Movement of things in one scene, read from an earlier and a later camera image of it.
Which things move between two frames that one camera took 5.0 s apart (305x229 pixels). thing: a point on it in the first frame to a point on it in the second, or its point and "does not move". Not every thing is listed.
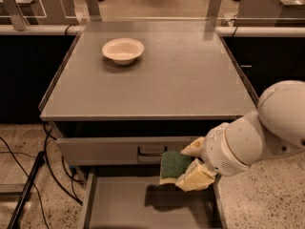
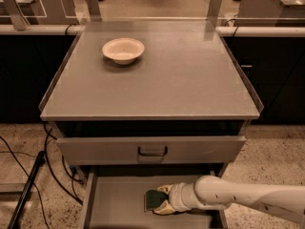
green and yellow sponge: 172,166 to 153,198
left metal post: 17,18 does not move
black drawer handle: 152,154 does not move
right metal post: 213,10 does not move
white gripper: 216,150 to 176,197
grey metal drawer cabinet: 121,93 does not move
